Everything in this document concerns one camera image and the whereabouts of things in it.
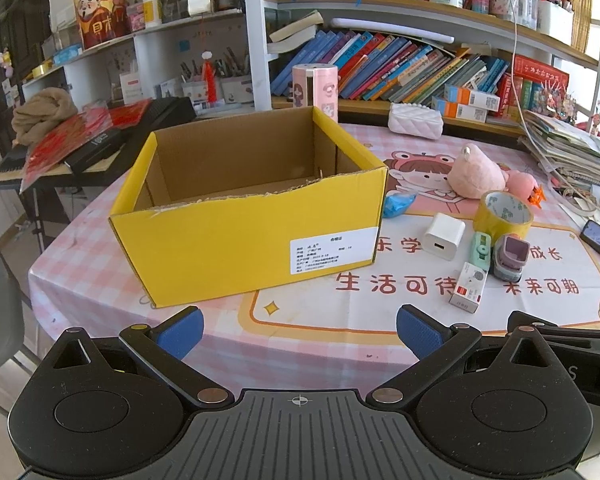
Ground black electronic keyboard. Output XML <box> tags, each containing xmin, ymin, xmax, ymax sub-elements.
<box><xmin>0</xmin><ymin>98</ymin><xmax>196</xmax><ymax>192</ymax></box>

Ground brown knitted cloth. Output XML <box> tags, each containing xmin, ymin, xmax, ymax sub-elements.
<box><xmin>12</xmin><ymin>87</ymin><xmax>78</xmax><ymax>146</ymax></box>

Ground pink cylindrical humidifier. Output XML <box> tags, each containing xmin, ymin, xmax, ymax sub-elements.
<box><xmin>291</xmin><ymin>63</ymin><xmax>339</xmax><ymax>122</ymax></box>

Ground fortune god gift box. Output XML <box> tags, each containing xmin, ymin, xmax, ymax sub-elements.
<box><xmin>73</xmin><ymin>0</ymin><xmax>130</xmax><ymax>49</ymax></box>

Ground white orange box upper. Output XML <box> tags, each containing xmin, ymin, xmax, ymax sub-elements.
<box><xmin>444</xmin><ymin>84</ymin><xmax>501</xmax><ymax>112</ymax></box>

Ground stack of papers magazines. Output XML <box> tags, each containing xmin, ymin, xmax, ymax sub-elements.
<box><xmin>521</xmin><ymin>110</ymin><xmax>600</xmax><ymax>192</ymax></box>

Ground white charger cube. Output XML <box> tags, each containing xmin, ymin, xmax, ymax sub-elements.
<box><xmin>422</xmin><ymin>212</ymin><xmax>466</xmax><ymax>261</ymax></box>

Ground mint green small device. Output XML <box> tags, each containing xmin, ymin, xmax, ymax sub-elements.
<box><xmin>468</xmin><ymin>232</ymin><xmax>492</xmax><ymax>273</ymax></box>

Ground small white red box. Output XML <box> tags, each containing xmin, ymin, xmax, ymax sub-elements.
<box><xmin>450</xmin><ymin>262</ymin><xmax>488</xmax><ymax>314</ymax></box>

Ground white wooden bookshelf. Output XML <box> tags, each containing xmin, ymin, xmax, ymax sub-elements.
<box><xmin>22</xmin><ymin>0</ymin><xmax>600</xmax><ymax>113</ymax></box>

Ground white orange box lower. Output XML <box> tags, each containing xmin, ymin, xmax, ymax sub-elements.
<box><xmin>431</xmin><ymin>96</ymin><xmax>488</xmax><ymax>124</ymax></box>

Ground pink cartoon tablecloth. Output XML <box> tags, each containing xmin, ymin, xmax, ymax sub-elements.
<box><xmin>29</xmin><ymin>126</ymin><xmax>600</xmax><ymax>391</ymax></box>

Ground blue wrapper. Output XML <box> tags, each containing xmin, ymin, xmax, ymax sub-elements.
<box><xmin>382</xmin><ymin>194</ymin><xmax>417</xmax><ymax>219</ymax></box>

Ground small pink round plush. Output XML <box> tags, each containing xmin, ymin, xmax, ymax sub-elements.
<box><xmin>505</xmin><ymin>170</ymin><xmax>546</xmax><ymax>209</ymax></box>

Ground yellow tape roll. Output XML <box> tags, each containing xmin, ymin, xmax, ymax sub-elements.
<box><xmin>472</xmin><ymin>191</ymin><xmax>534</xmax><ymax>244</ymax></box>

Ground white orange box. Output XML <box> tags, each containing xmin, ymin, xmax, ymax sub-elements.
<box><xmin>444</xmin><ymin>84</ymin><xmax>501</xmax><ymax>112</ymax></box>
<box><xmin>431</xmin><ymin>96</ymin><xmax>488</xmax><ymax>124</ymax></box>

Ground yellow cardboard box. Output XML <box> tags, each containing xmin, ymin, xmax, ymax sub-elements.
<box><xmin>109</xmin><ymin>107</ymin><xmax>388</xmax><ymax>308</ymax></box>

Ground white quilted pouch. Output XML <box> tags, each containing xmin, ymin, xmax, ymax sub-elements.
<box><xmin>388</xmin><ymin>103</ymin><xmax>444</xmax><ymax>140</ymax></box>

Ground row of lower shelf books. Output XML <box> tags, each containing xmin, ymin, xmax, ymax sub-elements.
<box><xmin>271</xmin><ymin>28</ymin><xmax>510</xmax><ymax>105</ymax></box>

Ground pink cone plush toy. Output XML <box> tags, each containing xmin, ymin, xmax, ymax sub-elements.
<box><xmin>448</xmin><ymin>143</ymin><xmax>507</xmax><ymax>200</ymax></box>

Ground red paper decorations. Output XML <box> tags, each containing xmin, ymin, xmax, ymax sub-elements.
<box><xmin>19</xmin><ymin>99</ymin><xmax>152</xmax><ymax>194</ymax></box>

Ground purple grey small device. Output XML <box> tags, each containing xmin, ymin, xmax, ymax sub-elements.
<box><xmin>492</xmin><ymin>234</ymin><xmax>530</xmax><ymax>283</ymax></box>

